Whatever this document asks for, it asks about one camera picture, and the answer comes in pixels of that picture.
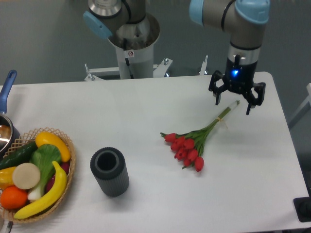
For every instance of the red tulip bouquet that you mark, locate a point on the red tulip bouquet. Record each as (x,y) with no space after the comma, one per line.
(189,147)

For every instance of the white metal base frame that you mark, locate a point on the white metal base frame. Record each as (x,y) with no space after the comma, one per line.
(160,70)

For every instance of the black device at table edge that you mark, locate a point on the black device at table edge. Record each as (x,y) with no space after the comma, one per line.
(303,208)

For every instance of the green bok choy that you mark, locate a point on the green bok choy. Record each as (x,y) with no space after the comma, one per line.
(43,158)

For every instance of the blue handled saucepan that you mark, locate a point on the blue handled saucepan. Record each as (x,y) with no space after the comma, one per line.
(8,132)

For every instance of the white furniture leg right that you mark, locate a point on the white furniture leg right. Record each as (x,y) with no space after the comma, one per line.
(302,109)

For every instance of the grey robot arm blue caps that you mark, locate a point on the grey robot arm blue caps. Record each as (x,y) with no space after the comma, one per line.
(244,20)

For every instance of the yellow banana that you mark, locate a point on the yellow banana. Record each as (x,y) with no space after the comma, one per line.
(49,198)

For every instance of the dark red vegetable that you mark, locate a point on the dark red vegetable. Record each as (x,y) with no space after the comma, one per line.
(65,167)

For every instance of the beige round disc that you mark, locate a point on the beige round disc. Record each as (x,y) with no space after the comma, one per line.
(26,176)

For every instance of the orange fruit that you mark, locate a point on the orange fruit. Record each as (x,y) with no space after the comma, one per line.
(13,198)

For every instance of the woven wicker basket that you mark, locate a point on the woven wicker basket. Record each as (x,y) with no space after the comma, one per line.
(28,138)

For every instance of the dark grey ribbed vase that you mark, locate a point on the dark grey ribbed vase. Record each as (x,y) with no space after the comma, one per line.
(109,169)

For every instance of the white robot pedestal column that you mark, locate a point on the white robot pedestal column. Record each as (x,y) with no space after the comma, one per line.
(134,46)

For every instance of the yellow bell pepper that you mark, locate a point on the yellow bell pepper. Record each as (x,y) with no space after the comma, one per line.
(6,177)

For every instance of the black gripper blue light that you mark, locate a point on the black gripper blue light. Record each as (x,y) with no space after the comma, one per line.
(238,78)

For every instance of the green cucumber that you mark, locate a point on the green cucumber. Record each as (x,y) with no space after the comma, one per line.
(19,156)

